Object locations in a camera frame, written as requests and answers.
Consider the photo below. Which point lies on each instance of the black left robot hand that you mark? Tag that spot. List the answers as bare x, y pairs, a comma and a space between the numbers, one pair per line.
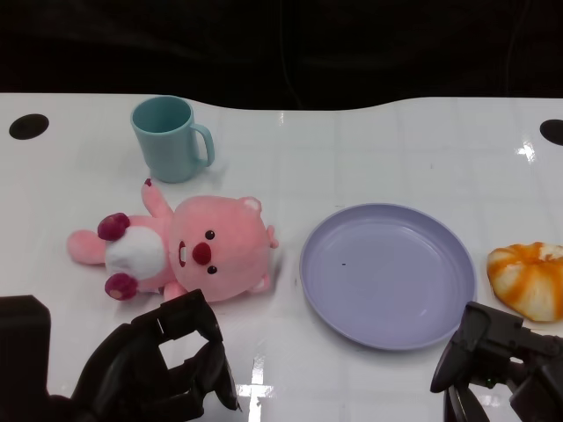
132, 360

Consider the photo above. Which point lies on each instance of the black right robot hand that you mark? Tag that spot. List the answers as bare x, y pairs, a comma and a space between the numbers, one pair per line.
492, 343

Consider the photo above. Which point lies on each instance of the pink plush beaver doll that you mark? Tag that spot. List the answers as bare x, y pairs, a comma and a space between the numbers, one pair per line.
220, 255

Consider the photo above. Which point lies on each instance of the lavender plastic plate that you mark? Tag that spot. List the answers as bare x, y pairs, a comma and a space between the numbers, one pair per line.
387, 281

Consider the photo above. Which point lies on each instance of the orange white bread bun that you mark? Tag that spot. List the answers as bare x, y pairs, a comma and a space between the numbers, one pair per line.
523, 281

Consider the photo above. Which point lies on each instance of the teal plastic mug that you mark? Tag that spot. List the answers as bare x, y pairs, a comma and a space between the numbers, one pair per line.
167, 149

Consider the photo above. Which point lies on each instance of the black table grommet hole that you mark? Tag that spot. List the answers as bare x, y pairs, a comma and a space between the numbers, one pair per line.
553, 132
28, 127

